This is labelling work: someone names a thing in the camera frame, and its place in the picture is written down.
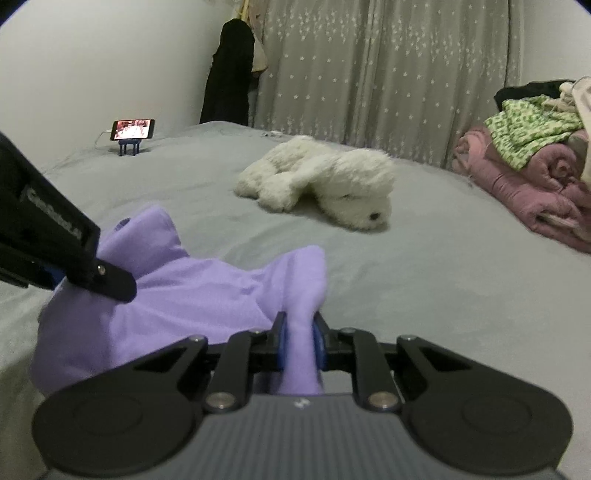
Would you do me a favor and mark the grey star-print curtain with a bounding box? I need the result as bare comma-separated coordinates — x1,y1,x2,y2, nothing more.
249,0,527,169

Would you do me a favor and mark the green checked cloth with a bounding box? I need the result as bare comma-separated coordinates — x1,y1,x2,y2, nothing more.
484,96,586,171

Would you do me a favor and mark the smartphone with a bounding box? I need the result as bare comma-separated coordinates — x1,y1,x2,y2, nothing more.
110,119,156,141

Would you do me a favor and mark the black hanging garment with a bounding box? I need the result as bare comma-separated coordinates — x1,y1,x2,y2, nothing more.
199,19,256,126

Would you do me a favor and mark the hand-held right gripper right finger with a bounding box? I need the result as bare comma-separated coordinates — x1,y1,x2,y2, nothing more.
313,311,472,411

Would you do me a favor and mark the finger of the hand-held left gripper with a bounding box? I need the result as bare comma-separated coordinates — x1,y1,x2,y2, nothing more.
44,257,138,303

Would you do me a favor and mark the pink folded quilt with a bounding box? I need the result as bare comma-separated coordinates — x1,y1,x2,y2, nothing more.
452,127,591,254

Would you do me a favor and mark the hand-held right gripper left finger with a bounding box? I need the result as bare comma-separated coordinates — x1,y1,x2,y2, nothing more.
134,311,289,411

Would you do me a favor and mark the black cloth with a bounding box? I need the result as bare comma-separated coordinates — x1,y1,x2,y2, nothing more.
494,80,575,112

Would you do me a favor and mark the cream cloth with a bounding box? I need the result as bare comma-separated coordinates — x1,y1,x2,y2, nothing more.
558,76,591,195

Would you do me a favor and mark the purple garment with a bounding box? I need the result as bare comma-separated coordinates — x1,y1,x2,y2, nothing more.
31,206,329,398

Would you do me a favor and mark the white plush dog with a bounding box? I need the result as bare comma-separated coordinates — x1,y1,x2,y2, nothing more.
233,135,398,232

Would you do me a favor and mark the beige hanging cloth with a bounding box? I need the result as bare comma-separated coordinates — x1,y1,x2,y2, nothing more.
238,0,269,75

